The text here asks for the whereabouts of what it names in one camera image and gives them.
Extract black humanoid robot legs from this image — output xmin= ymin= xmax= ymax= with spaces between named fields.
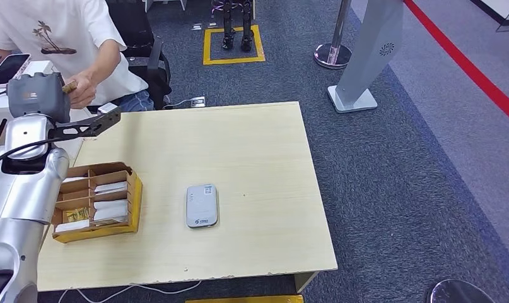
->
xmin=212 ymin=0 xmax=257 ymax=54

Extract white table legs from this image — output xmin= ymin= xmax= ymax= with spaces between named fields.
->
xmin=143 ymin=0 xmax=189 ymax=13

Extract black camera bracket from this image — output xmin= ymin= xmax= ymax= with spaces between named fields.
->
xmin=49 ymin=107 xmax=122 ymax=141

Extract round chrome base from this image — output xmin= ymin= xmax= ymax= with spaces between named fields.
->
xmin=426 ymin=278 xmax=496 ymax=303

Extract chrome stanchion post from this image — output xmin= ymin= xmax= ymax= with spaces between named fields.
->
xmin=313 ymin=0 xmax=354 ymax=70

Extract white cable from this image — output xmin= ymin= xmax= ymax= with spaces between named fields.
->
xmin=57 ymin=280 xmax=203 ymax=303

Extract person's left hand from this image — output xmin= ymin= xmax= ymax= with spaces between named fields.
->
xmin=65 ymin=71 xmax=98 ymax=110

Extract cardboard card organizer box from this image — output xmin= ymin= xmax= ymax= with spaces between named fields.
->
xmin=51 ymin=162 xmax=143 ymax=244

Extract red floor tape line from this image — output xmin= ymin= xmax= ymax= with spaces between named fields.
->
xmin=404 ymin=0 xmax=509 ymax=129

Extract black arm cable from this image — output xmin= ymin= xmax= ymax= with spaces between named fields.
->
xmin=0 ymin=138 xmax=63 ymax=173

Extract white card reader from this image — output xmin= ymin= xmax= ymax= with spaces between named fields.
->
xmin=185 ymin=184 xmax=219 ymax=229

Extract grey power strip cable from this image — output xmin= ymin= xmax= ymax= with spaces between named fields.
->
xmin=163 ymin=99 xmax=192 ymax=111

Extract smartphone with pale case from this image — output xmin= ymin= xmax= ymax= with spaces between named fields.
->
xmin=0 ymin=53 xmax=32 ymax=87

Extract white stand box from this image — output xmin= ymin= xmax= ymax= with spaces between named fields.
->
xmin=0 ymin=60 xmax=92 ymax=164

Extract black office chair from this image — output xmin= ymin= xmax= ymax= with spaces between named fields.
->
xmin=105 ymin=0 xmax=173 ymax=110

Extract yellow printed card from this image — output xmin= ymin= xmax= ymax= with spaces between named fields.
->
xmin=66 ymin=208 xmax=90 ymax=223

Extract light wood desk leg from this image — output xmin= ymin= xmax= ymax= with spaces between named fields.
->
xmin=295 ymin=271 xmax=320 ymax=294

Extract pale grey floor kiosk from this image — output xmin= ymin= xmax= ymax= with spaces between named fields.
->
xmin=327 ymin=0 xmax=406 ymax=114

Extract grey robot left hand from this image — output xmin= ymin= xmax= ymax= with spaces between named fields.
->
xmin=6 ymin=72 xmax=71 ymax=124

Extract person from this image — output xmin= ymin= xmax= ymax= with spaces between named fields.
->
xmin=0 ymin=0 xmax=155 ymax=114

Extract yellow floor tape square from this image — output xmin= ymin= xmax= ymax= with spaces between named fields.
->
xmin=185 ymin=294 xmax=305 ymax=303
xmin=202 ymin=25 xmax=267 ymax=66

